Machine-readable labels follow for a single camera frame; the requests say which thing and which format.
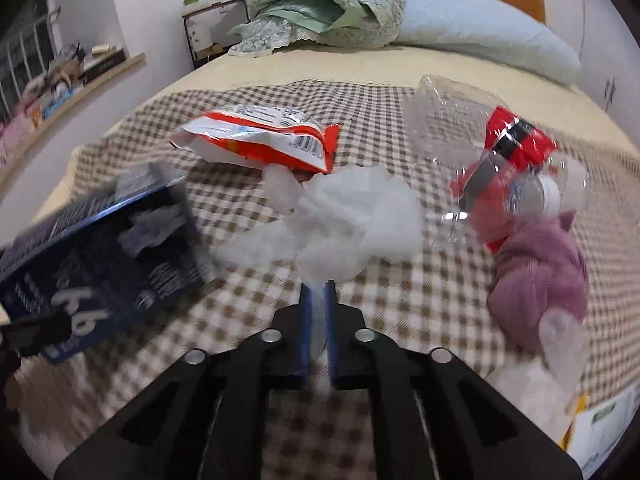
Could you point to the pink cloth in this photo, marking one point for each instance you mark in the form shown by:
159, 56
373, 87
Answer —
540, 280

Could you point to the brown checkered blanket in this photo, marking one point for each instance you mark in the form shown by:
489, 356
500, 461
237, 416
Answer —
400, 310

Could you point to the green floral quilt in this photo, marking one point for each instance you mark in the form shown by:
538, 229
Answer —
325, 10

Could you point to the yellow packet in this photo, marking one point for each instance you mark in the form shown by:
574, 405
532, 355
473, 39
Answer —
567, 438

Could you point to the white wardrobe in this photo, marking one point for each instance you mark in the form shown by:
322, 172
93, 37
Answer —
597, 60

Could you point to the beige bed sheet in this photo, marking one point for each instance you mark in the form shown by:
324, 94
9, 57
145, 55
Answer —
375, 62

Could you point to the black metal nightstand rack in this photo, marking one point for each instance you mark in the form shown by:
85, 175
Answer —
220, 5

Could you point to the metal window railing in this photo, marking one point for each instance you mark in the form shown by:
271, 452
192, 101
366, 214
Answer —
20, 60

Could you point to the clear plastic cup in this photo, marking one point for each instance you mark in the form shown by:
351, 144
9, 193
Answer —
565, 345

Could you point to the wooden window sill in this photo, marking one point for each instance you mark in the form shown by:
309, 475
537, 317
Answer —
100, 78

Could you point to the dark blue cardboard box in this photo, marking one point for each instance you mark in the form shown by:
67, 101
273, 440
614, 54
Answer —
100, 270

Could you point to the crumpled white plastic wrap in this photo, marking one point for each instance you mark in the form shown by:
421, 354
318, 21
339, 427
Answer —
535, 395

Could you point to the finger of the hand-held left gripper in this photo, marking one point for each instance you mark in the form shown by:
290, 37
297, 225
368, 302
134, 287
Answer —
35, 334

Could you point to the small white device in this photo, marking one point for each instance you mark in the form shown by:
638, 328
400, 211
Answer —
201, 36

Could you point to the windowsill clutter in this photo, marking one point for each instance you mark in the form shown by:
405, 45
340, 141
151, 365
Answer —
30, 110

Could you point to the white printed packet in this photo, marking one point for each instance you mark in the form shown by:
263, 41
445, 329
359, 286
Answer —
605, 427

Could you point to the clear bottle with red label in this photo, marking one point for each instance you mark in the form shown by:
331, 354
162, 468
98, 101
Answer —
520, 145

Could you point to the red and white snack bag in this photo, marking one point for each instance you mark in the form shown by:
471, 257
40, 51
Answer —
240, 140

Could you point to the white plastic bag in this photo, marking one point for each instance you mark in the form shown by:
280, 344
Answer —
350, 220

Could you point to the light blue pillow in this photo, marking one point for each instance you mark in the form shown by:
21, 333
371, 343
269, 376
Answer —
475, 30

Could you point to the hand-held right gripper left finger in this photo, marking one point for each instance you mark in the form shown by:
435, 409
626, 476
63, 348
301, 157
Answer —
303, 330

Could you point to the flat black box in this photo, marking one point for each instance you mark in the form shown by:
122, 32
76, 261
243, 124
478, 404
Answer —
105, 65

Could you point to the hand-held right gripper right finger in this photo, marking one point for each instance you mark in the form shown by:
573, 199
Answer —
331, 330

